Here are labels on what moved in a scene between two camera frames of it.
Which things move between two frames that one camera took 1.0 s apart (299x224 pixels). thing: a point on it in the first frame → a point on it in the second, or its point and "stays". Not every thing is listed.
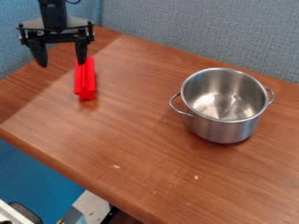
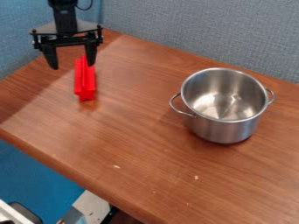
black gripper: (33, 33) → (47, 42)
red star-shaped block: (85, 80) stays
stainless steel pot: (222, 101) stays
